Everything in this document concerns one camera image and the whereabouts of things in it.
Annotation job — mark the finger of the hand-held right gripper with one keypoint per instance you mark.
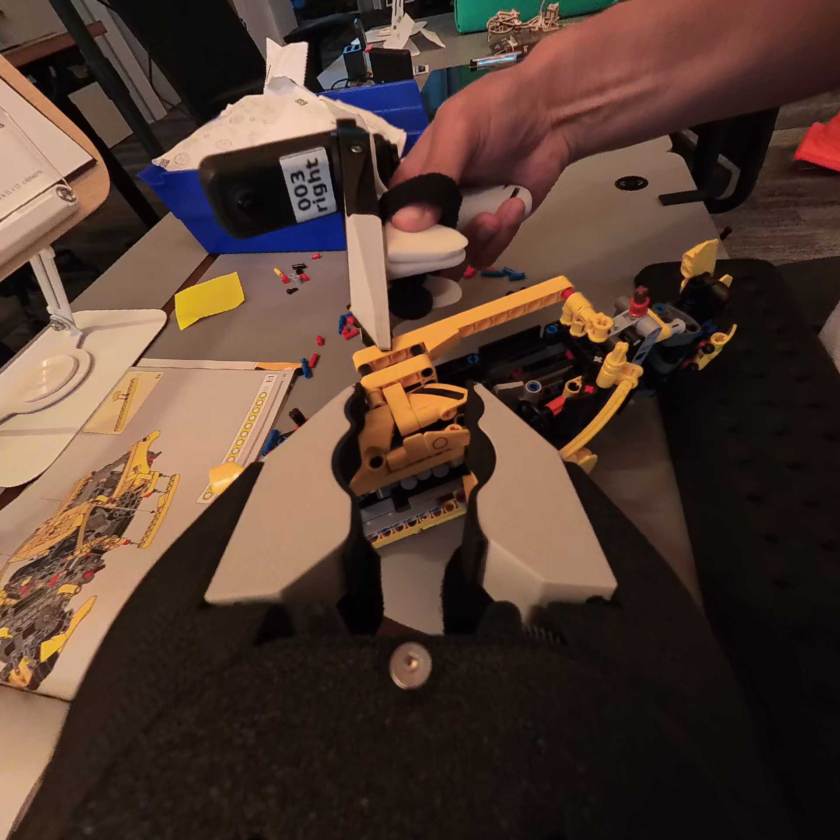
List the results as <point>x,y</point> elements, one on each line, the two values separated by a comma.
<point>367,275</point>

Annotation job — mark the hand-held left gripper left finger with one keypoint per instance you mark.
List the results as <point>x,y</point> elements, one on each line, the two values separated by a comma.
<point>282,525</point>

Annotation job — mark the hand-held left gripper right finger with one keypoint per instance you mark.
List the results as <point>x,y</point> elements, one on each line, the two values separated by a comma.
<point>544,525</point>

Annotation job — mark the yellow brick car model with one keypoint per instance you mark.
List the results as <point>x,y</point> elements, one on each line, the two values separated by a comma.
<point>394,377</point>

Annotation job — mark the person's right forearm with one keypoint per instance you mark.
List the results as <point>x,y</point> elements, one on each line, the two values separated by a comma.
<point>656,65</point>

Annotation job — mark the grey desk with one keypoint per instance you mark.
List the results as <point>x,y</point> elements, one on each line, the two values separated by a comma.
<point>590,216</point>

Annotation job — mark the black desk grommet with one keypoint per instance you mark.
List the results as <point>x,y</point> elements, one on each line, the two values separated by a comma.
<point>631,183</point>

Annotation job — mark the person's right hand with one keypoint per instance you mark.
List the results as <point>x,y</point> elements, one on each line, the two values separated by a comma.
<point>492,131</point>

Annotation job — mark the large pile of brick pins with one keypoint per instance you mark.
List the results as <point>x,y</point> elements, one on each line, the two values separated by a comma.
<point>348,326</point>

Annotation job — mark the blue plastic bin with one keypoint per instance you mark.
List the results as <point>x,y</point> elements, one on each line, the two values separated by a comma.
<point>197,210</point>

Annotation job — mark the white crumpled paper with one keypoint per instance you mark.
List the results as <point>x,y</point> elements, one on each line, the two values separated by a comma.
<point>262,124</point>

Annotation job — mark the small group of brick pins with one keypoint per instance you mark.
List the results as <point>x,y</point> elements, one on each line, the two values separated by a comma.
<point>295,272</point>

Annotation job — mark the yellow curved brick piece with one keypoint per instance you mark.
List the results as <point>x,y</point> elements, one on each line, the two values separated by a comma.
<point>226,474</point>

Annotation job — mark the yellow sticky note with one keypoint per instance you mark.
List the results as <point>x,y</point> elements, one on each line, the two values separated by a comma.
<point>210,298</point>

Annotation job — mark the black office chair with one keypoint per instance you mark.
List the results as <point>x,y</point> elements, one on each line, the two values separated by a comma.
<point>315,39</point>
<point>722,170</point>

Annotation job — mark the open instruction booklet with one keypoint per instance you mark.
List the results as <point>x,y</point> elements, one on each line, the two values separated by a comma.
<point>164,407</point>

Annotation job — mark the small black device box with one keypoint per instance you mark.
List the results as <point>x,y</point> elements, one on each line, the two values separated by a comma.
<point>390,64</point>

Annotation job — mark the black perforated chair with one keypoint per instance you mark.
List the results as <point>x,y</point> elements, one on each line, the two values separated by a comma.
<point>754,459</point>

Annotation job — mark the silver cylindrical tool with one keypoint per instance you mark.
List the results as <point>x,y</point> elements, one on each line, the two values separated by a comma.
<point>495,62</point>

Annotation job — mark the green box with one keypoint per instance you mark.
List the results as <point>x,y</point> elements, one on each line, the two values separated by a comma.
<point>472,16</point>

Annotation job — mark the small wooden skeleton model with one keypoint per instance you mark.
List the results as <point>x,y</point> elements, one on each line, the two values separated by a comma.
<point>525,23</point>

